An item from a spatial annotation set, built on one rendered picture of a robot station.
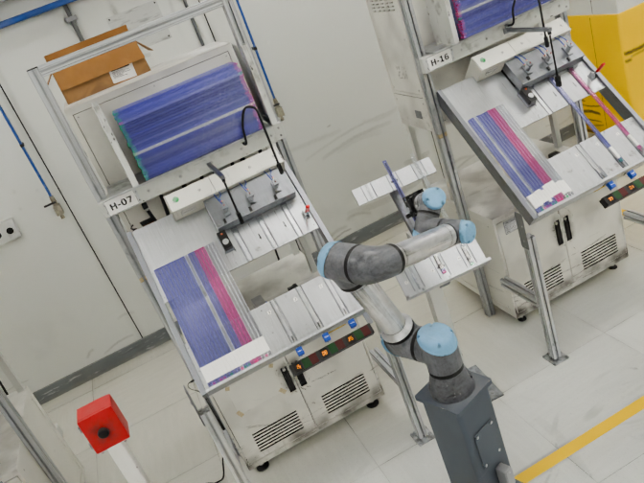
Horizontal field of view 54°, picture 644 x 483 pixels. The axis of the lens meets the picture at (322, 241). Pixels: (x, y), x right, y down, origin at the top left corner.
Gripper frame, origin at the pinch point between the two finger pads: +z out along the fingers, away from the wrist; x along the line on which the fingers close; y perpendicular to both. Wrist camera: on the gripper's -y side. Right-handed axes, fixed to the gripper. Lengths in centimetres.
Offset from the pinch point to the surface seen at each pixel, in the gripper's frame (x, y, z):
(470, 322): -27, -63, 84
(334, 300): 41.0, -17.3, 0.9
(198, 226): 77, 31, 15
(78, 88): 98, 101, 20
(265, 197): 48, 30, 11
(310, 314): 52, -18, 0
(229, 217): 64, 29, 9
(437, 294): -0.1, -34.1, 17.4
